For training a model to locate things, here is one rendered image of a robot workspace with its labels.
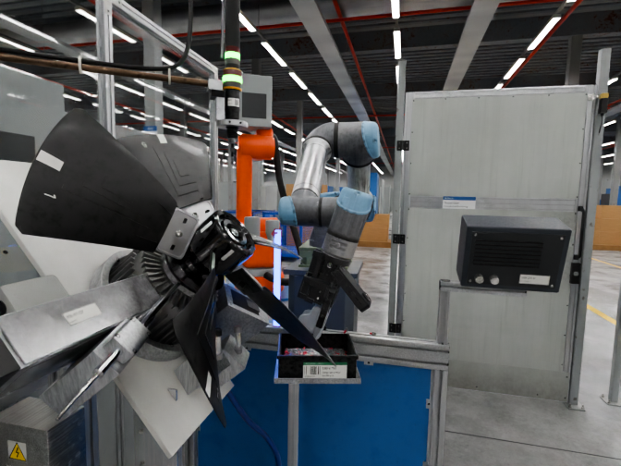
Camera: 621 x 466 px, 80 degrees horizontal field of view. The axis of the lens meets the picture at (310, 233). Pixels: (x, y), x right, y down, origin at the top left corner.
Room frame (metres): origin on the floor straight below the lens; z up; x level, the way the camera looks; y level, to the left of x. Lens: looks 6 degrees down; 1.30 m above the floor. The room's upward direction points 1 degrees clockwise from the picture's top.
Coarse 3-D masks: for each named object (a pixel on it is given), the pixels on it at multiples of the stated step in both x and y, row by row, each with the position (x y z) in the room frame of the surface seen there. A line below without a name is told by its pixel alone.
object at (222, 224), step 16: (224, 224) 0.76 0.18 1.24; (240, 224) 0.82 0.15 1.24; (192, 240) 0.74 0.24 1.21; (208, 240) 0.73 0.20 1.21; (224, 240) 0.72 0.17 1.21; (240, 240) 0.78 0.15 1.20; (192, 256) 0.75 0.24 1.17; (208, 256) 0.73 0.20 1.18; (240, 256) 0.74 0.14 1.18; (176, 272) 0.73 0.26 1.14; (192, 272) 0.74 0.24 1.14; (208, 272) 0.76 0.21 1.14; (224, 272) 0.76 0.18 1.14; (192, 288) 0.74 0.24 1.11
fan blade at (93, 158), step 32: (64, 128) 0.58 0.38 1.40; (96, 128) 0.63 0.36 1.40; (64, 160) 0.57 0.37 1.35; (96, 160) 0.61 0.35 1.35; (128, 160) 0.65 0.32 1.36; (32, 192) 0.52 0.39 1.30; (64, 192) 0.56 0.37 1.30; (96, 192) 0.60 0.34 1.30; (128, 192) 0.64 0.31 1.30; (160, 192) 0.69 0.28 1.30; (32, 224) 0.52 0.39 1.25; (64, 224) 0.55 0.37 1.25; (96, 224) 0.59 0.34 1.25; (128, 224) 0.64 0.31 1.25; (160, 224) 0.68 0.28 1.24
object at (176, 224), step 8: (176, 208) 0.71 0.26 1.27; (176, 216) 0.72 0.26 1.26; (184, 216) 0.73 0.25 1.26; (192, 216) 0.74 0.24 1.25; (176, 224) 0.72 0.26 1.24; (184, 224) 0.73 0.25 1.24; (192, 224) 0.74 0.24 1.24; (168, 232) 0.71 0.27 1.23; (184, 232) 0.73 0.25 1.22; (192, 232) 0.74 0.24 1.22; (168, 240) 0.71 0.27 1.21; (176, 240) 0.72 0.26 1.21; (184, 240) 0.73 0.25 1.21; (160, 248) 0.69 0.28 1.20; (168, 248) 0.71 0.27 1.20; (176, 248) 0.72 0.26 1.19; (184, 248) 0.73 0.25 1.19; (176, 256) 0.72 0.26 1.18
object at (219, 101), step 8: (208, 80) 0.85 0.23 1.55; (216, 80) 0.85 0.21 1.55; (208, 88) 0.85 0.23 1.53; (216, 88) 0.85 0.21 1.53; (216, 96) 0.85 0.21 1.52; (224, 96) 0.86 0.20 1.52; (216, 104) 0.85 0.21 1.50; (224, 104) 0.86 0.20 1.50; (216, 112) 0.85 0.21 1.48; (224, 112) 0.86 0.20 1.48; (216, 120) 0.87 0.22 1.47; (224, 120) 0.85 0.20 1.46; (232, 120) 0.85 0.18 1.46; (240, 120) 0.86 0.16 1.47; (224, 128) 0.89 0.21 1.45; (240, 128) 0.89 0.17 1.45
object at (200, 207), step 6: (192, 204) 0.84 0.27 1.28; (198, 204) 0.85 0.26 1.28; (204, 204) 0.85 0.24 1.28; (210, 204) 0.85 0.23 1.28; (186, 210) 0.83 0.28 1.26; (192, 210) 0.84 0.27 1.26; (198, 210) 0.84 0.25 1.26; (204, 210) 0.84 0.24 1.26; (210, 210) 0.84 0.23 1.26; (204, 216) 0.83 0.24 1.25
